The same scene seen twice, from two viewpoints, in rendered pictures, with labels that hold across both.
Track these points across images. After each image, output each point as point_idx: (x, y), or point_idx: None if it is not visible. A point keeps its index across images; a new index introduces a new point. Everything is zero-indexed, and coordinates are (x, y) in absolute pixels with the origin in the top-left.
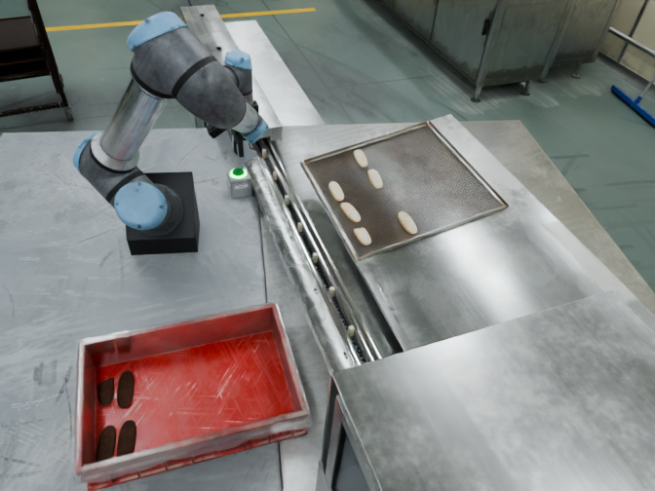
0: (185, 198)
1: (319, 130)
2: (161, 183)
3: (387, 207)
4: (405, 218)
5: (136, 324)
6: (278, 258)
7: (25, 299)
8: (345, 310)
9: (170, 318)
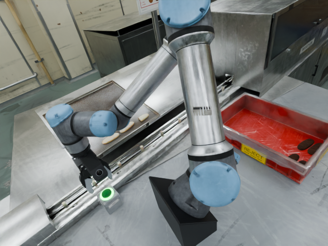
0: (168, 182)
1: (18, 194)
2: (169, 195)
3: None
4: None
5: (258, 183)
6: (166, 152)
7: None
8: (185, 114)
9: (240, 172)
